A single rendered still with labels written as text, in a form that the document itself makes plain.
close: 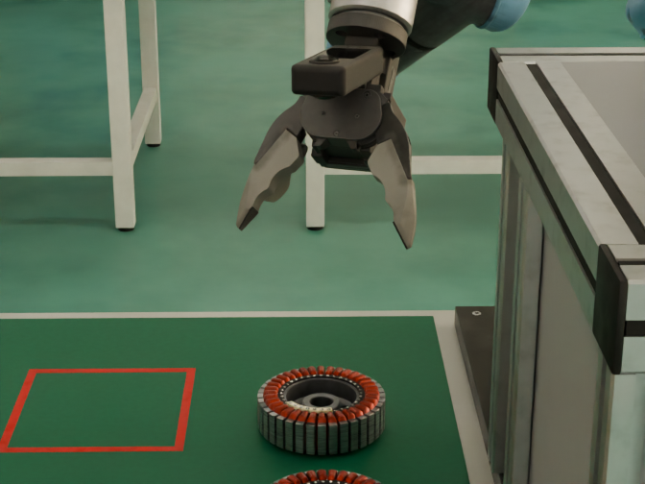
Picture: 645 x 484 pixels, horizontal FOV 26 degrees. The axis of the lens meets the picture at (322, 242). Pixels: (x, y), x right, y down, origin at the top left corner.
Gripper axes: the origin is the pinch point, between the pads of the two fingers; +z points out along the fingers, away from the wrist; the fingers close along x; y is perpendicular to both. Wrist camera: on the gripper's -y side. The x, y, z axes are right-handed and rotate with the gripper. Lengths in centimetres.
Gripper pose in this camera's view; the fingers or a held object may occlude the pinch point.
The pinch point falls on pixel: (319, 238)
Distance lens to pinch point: 116.4
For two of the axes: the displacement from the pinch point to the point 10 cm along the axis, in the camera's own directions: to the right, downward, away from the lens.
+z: -1.9, 9.5, -2.5
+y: 2.6, 2.9, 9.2
